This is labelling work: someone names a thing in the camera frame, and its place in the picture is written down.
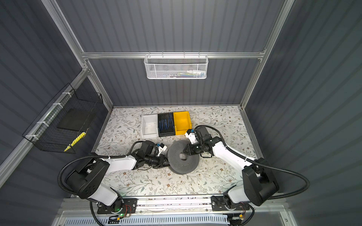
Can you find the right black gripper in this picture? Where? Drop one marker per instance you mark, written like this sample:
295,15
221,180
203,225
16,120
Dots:
190,151

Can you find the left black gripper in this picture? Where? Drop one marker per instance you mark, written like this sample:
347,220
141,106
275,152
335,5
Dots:
161,160

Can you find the grey perforated cable spool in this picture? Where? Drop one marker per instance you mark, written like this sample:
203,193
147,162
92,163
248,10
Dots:
180,162

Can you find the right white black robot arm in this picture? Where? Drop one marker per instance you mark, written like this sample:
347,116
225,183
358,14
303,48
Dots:
259,181

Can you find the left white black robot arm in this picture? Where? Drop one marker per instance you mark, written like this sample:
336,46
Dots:
83,176

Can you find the yellow plastic bin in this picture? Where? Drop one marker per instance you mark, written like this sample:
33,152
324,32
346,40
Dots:
182,122

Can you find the black plastic bin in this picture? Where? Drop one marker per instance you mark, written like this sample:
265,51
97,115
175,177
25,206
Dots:
166,125

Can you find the white plastic bin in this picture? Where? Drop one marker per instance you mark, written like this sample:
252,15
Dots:
149,126

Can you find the yellow black tool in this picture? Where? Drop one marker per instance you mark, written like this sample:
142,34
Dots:
74,142

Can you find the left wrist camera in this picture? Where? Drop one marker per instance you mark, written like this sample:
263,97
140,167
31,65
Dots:
162,149

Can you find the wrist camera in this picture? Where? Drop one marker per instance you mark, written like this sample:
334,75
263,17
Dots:
162,149
191,135

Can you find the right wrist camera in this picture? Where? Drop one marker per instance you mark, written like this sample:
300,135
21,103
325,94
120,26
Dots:
191,135

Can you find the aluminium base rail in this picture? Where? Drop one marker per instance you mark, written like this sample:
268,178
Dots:
154,205

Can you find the white wire mesh basket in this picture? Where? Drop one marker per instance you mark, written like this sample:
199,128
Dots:
176,68

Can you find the black wire mesh basket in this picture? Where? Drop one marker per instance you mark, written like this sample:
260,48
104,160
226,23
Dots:
69,116

